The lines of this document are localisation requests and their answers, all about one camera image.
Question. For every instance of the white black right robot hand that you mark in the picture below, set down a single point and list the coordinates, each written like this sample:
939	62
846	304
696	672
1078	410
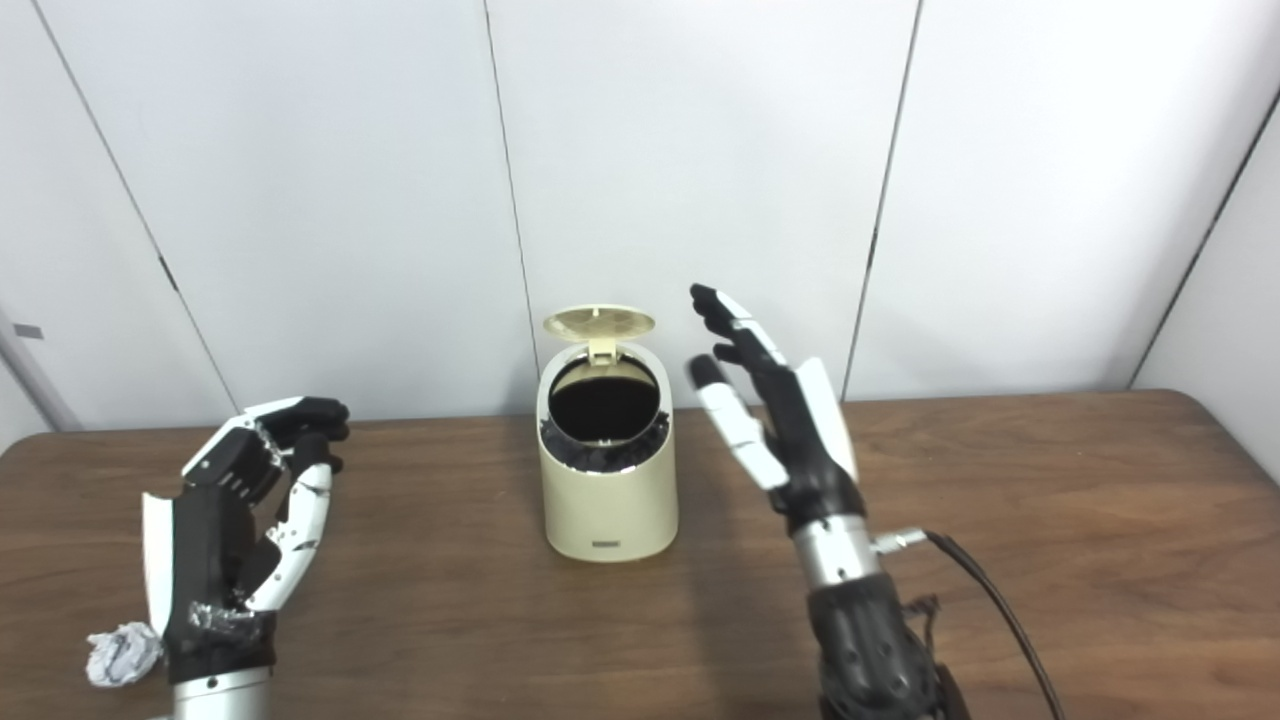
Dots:
800	440

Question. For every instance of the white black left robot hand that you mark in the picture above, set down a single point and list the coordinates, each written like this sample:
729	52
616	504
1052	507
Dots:
205	560

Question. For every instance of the white paper ball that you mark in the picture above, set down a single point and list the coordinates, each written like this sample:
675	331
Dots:
122	655

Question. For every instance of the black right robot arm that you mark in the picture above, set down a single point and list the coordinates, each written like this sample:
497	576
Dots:
870	640

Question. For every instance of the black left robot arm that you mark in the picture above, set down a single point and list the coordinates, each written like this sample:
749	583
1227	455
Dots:
220	695

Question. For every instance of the black bin liner bag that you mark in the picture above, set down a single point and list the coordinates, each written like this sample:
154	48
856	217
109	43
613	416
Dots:
600	457

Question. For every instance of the cream-colored desktop bin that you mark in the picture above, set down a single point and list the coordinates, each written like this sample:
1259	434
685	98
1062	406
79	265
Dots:
610	510

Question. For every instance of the gray wall corner post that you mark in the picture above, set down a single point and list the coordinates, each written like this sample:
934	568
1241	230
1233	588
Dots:
35	385

